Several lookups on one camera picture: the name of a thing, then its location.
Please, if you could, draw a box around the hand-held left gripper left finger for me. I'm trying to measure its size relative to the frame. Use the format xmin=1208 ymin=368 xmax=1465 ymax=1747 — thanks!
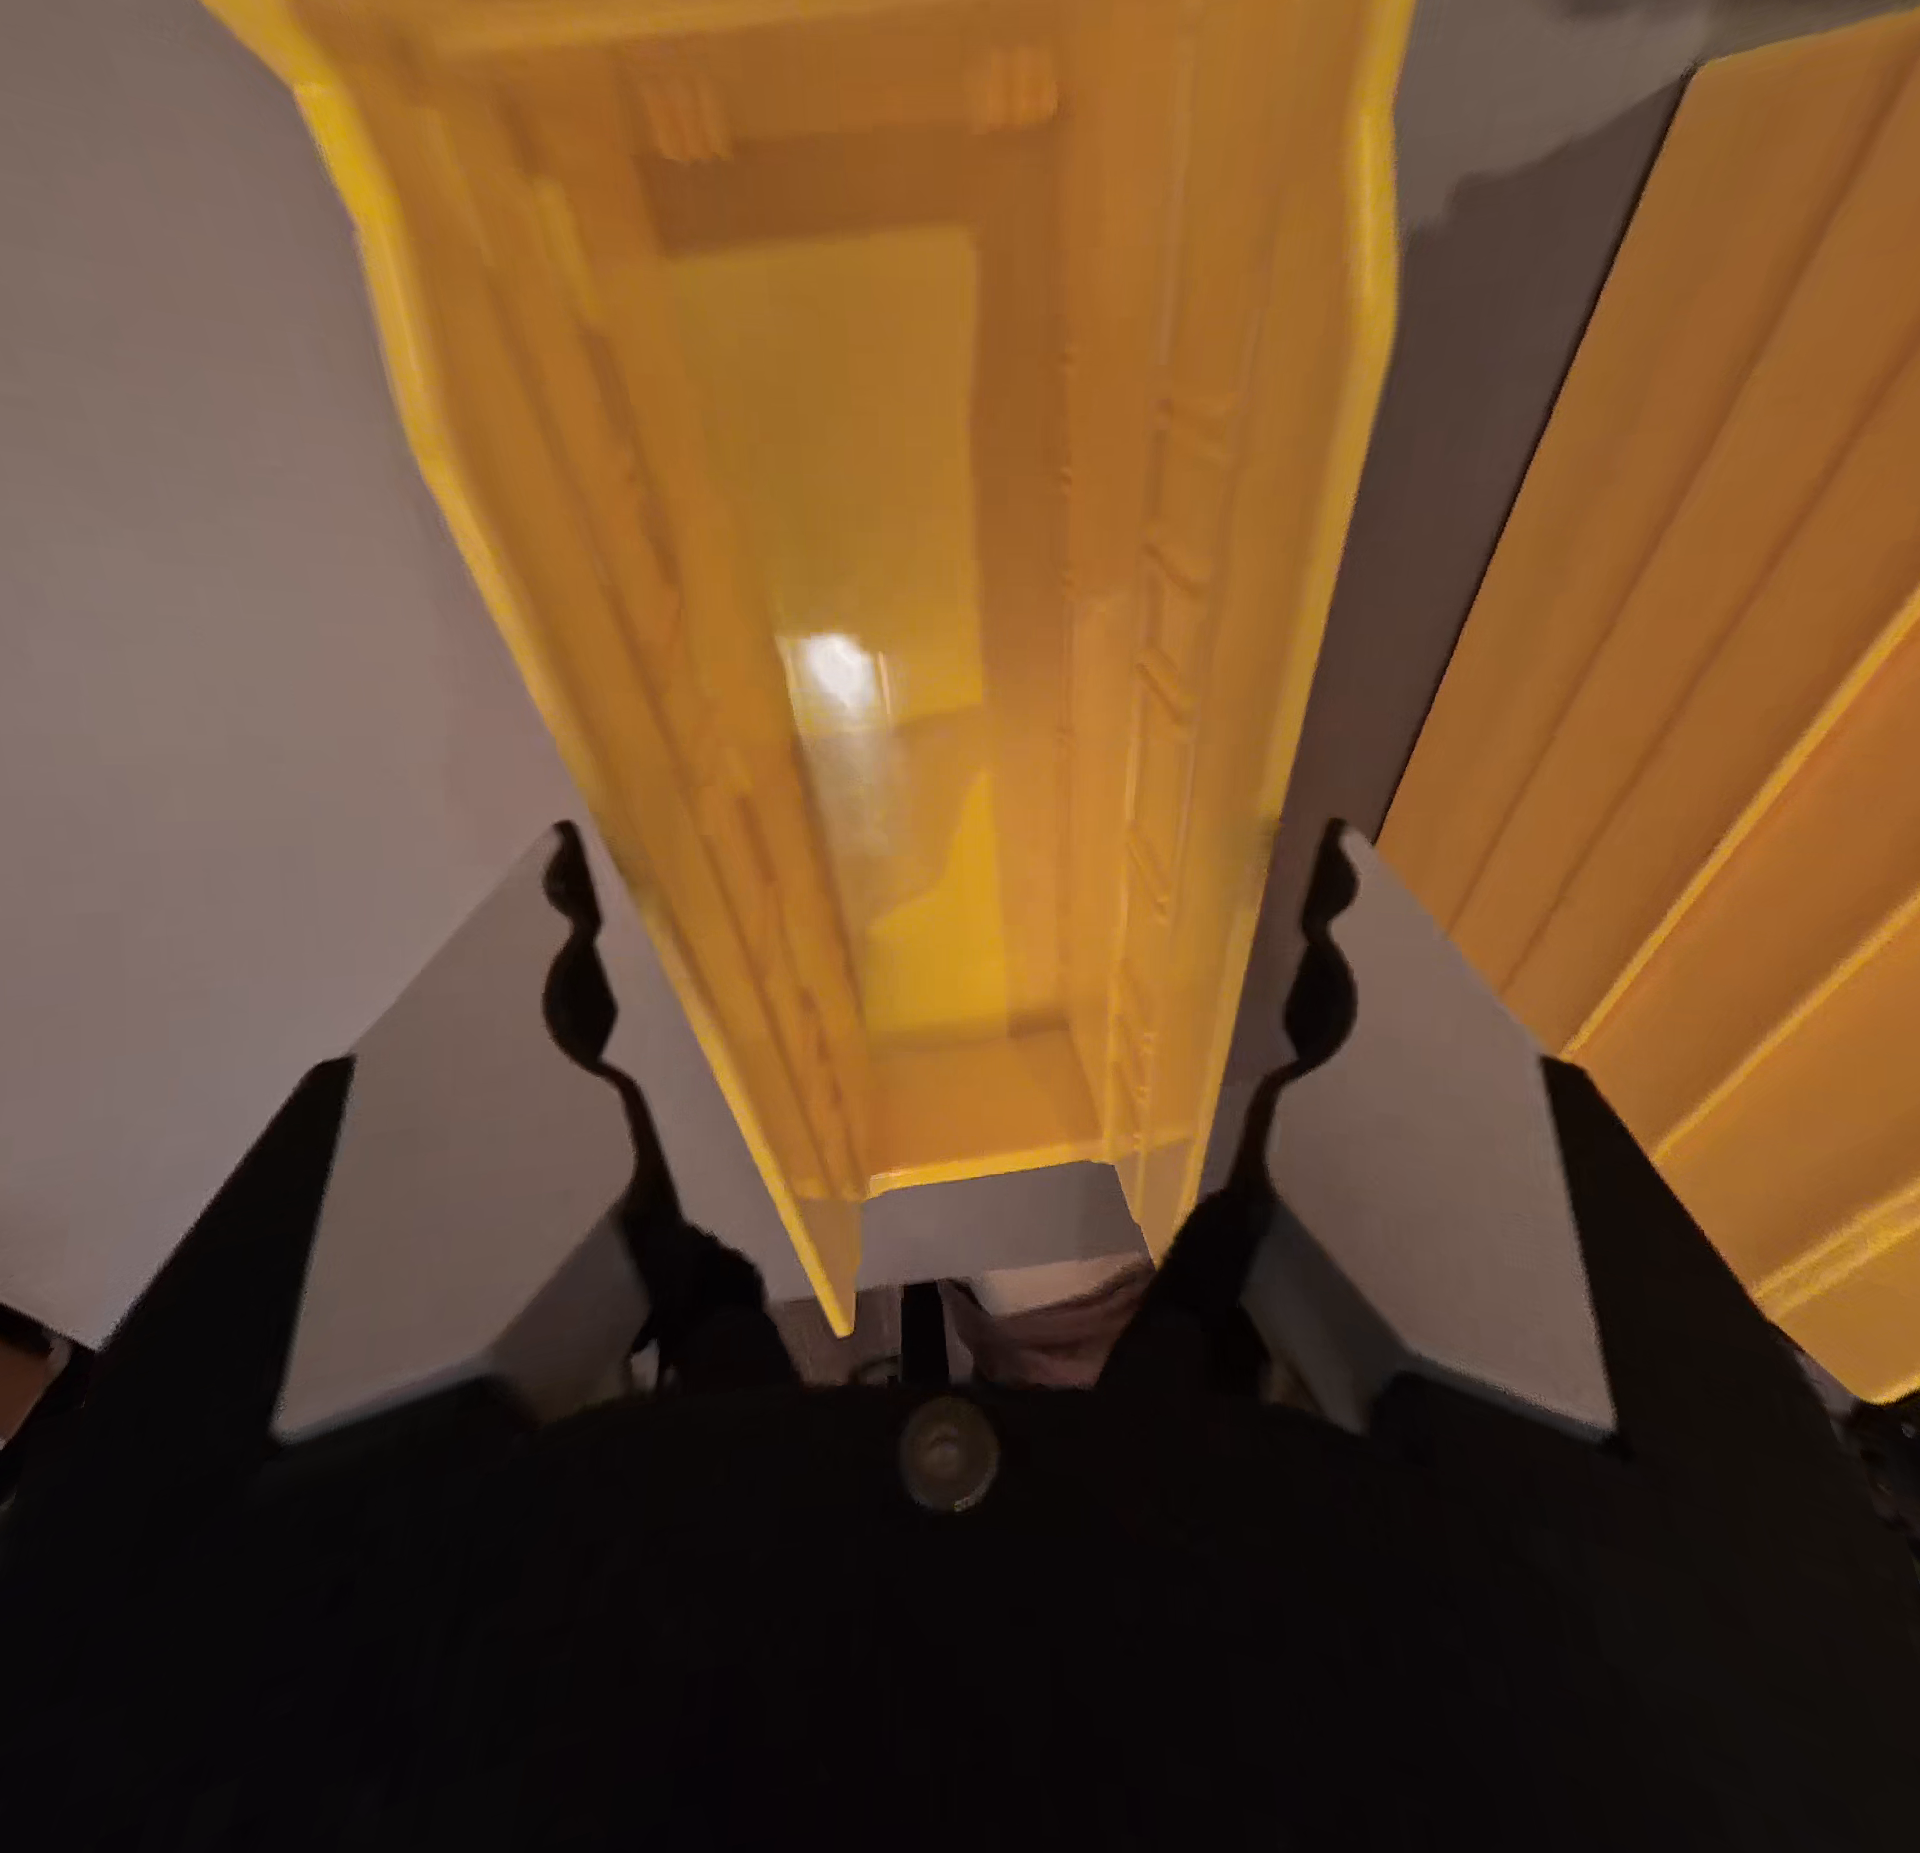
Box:
xmin=270 ymin=822 xmax=793 ymax=1438

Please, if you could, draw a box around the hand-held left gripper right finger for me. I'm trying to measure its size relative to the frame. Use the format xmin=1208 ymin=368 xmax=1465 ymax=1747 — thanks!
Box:
xmin=1109 ymin=818 xmax=1622 ymax=1438

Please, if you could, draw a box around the grey desk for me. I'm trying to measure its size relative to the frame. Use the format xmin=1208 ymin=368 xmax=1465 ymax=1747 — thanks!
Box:
xmin=0 ymin=0 xmax=1920 ymax=1437

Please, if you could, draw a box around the person's brown sweater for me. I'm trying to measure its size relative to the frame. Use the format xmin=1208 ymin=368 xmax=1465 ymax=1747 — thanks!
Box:
xmin=952 ymin=1261 xmax=1156 ymax=1390

